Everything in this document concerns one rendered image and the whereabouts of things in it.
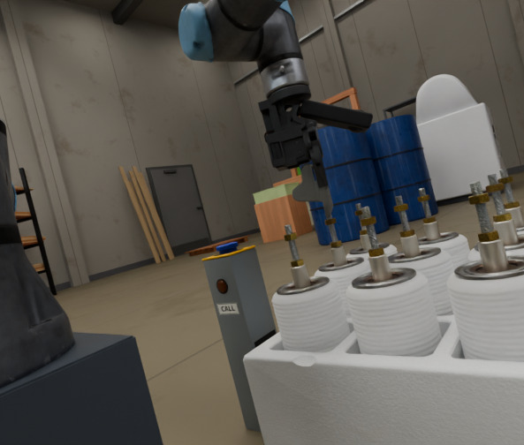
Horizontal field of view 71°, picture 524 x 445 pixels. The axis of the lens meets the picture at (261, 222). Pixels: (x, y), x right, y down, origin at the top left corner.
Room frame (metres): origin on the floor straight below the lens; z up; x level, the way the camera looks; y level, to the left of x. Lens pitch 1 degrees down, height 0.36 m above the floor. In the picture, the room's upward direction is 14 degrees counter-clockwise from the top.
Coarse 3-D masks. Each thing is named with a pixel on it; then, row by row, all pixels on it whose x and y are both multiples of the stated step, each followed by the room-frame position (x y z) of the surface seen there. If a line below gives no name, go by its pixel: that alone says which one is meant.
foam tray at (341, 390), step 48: (288, 384) 0.46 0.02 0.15; (336, 384) 0.42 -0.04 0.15; (384, 384) 0.38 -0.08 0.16; (432, 384) 0.35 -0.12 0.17; (480, 384) 0.32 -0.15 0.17; (288, 432) 0.48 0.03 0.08; (336, 432) 0.43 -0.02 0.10; (384, 432) 0.39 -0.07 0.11; (432, 432) 0.36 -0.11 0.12; (480, 432) 0.33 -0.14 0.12
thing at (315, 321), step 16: (320, 288) 0.48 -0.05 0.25; (336, 288) 0.49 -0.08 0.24; (288, 304) 0.48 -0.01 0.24; (304, 304) 0.47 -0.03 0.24; (320, 304) 0.47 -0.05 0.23; (336, 304) 0.49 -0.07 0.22; (288, 320) 0.48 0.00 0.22; (304, 320) 0.47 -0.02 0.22; (320, 320) 0.47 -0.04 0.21; (336, 320) 0.48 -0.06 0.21; (288, 336) 0.49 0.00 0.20; (304, 336) 0.47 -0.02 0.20; (320, 336) 0.47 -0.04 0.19; (336, 336) 0.48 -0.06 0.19
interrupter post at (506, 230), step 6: (498, 222) 0.45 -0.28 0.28; (504, 222) 0.45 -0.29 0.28; (510, 222) 0.45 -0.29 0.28; (498, 228) 0.45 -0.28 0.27; (504, 228) 0.45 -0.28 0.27; (510, 228) 0.45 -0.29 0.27; (498, 234) 0.46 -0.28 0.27; (504, 234) 0.45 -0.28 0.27; (510, 234) 0.45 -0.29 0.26; (516, 234) 0.45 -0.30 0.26; (504, 240) 0.45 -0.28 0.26; (510, 240) 0.45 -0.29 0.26; (516, 240) 0.45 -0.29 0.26
